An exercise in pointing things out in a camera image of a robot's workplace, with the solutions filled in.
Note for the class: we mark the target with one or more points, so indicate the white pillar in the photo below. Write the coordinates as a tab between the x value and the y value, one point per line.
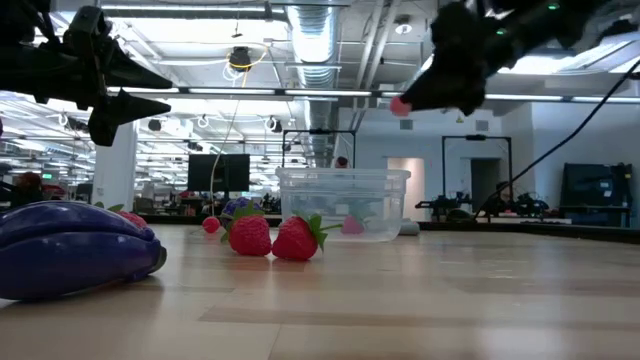
115	175

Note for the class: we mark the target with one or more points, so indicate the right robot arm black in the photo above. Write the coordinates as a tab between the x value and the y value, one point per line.
540	20

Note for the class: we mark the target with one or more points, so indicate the black frame stand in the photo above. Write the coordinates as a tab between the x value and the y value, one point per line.
477	137

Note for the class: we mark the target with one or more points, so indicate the purple toy grape bunch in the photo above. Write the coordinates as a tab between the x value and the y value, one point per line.
239	205

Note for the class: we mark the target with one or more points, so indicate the pink ball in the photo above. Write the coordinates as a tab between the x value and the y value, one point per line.
400	106

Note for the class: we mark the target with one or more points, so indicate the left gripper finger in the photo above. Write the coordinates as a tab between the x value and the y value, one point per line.
115	112
130	75

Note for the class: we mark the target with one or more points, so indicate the grey folded cloth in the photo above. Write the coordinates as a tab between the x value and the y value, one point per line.
410	228

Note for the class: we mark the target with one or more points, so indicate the person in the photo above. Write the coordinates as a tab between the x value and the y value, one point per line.
341	161
27	187

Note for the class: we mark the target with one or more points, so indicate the wide silver ventilation duct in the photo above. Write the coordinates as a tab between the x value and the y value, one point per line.
314	40

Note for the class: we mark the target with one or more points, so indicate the purple toy eggplant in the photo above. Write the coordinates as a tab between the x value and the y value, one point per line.
70	250

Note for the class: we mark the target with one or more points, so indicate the black monitor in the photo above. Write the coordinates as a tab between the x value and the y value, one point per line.
220	172

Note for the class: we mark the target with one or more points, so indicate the clear plastic tupperware container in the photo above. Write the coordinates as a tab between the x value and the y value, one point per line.
345	195

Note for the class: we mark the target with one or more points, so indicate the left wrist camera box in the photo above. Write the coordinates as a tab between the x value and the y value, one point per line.
90	27

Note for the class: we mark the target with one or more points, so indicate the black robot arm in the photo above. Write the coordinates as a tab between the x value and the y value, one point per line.
525	205
442	204

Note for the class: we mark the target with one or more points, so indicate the grey square vent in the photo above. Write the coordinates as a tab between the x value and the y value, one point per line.
406	124
481	125

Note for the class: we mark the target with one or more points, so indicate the black aluminium table frame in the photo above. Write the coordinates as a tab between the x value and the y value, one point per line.
500	227

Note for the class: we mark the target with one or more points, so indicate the long LED light bar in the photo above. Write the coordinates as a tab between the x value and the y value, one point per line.
325	93

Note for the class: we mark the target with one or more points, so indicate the black cabinet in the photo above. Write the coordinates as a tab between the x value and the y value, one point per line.
595	190

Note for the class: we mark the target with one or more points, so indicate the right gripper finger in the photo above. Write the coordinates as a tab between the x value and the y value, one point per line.
455	102
430	85

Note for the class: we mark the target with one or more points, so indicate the round white sensor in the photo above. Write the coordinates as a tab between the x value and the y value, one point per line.
403	27

